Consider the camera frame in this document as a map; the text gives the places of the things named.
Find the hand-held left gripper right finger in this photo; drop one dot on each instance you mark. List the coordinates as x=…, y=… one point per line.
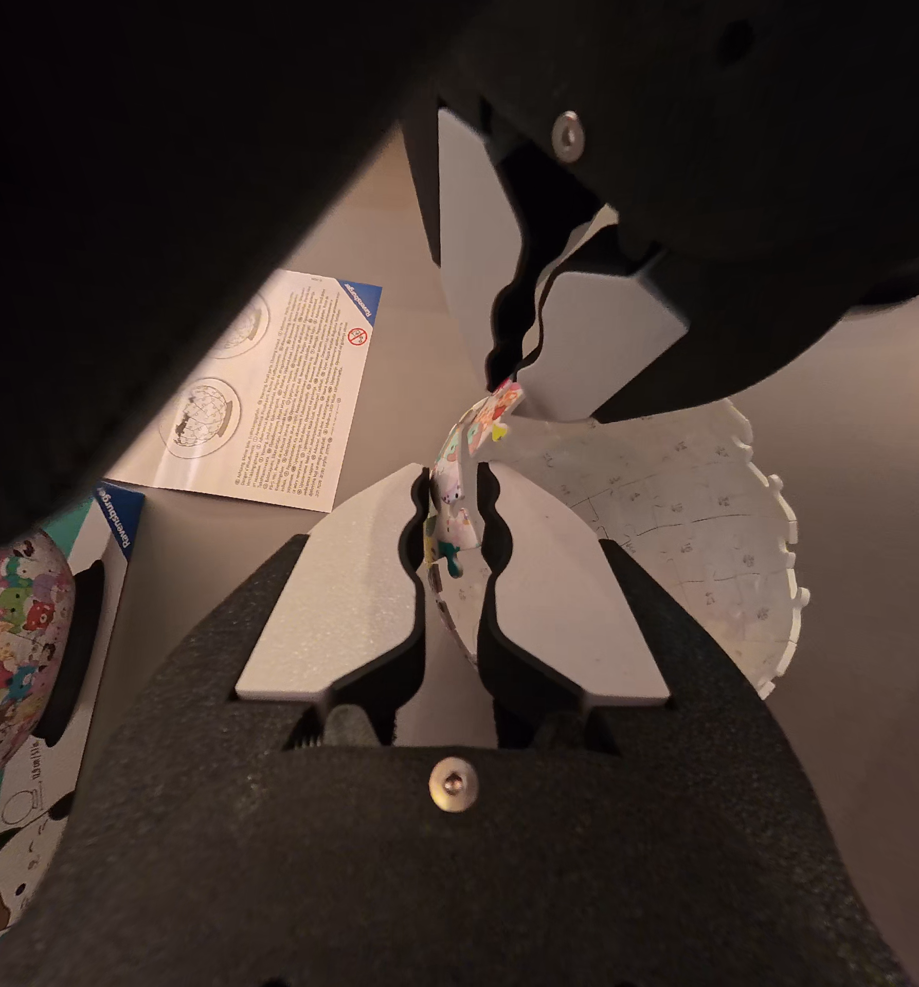
x=567, y=617

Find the puzzle ball box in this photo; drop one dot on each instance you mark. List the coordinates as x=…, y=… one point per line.
x=12, y=640

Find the half-built puzzle ball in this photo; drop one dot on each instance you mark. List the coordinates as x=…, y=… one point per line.
x=698, y=540

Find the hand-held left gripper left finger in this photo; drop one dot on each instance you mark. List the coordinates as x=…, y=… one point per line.
x=336, y=609

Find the folded instruction sheet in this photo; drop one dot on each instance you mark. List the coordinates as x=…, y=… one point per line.
x=289, y=401

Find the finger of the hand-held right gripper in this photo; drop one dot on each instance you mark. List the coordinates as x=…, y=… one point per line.
x=475, y=231
x=606, y=347

